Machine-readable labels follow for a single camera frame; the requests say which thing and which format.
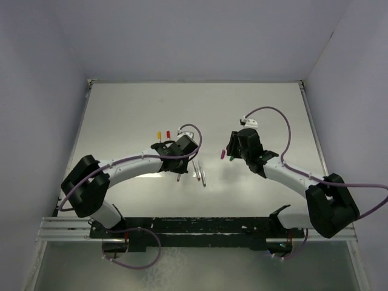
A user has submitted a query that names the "yellow-end white marker pen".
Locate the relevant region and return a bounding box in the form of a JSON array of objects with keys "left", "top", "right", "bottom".
[{"left": 157, "top": 131, "right": 162, "bottom": 143}]

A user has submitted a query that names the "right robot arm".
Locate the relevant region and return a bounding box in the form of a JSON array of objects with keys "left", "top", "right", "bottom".
[{"left": 226, "top": 128, "right": 360, "bottom": 238}]

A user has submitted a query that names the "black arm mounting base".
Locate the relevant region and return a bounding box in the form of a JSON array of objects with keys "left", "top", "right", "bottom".
[{"left": 88, "top": 216, "right": 305, "bottom": 253}]

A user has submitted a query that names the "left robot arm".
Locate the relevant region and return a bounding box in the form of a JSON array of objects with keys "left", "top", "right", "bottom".
[{"left": 61, "top": 134, "right": 199, "bottom": 238}]

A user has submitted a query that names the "green-end white marker pen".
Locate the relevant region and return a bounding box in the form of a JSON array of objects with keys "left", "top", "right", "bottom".
[{"left": 198, "top": 160, "right": 207, "bottom": 187}]

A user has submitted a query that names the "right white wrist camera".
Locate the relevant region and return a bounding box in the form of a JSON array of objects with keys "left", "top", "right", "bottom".
[{"left": 239, "top": 116, "right": 258, "bottom": 129}]

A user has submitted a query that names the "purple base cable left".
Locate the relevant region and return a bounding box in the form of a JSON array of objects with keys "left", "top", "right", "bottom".
[{"left": 101, "top": 227, "right": 162, "bottom": 270}]

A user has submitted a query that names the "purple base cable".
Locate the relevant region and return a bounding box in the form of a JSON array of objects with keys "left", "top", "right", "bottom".
[
  {"left": 269, "top": 227, "right": 309, "bottom": 264},
  {"left": 101, "top": 227, "right": 162, "bottom": 270}
]

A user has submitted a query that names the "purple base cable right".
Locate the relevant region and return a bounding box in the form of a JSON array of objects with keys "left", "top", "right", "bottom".
[{"left": 269, "top": 227, "right": 309, "bottom": 264}]

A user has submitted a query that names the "aluminium rail frame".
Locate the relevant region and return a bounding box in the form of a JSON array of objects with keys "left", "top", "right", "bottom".
[{"left": 37, "top": 216, "right": 358, "bottom": 242}]

